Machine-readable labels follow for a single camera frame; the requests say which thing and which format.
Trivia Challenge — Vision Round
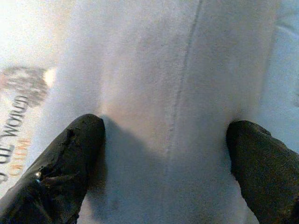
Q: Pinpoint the bed with white sheet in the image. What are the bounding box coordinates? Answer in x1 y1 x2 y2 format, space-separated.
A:
30 0 299 224

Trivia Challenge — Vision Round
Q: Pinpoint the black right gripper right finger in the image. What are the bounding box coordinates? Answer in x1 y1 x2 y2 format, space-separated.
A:
226 119 299 224

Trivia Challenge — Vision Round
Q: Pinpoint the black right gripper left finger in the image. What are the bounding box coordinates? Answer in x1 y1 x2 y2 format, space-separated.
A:
0 113 106 224

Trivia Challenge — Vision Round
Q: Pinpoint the grey floral printed pillow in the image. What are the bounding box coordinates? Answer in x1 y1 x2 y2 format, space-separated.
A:
0 0 71 187

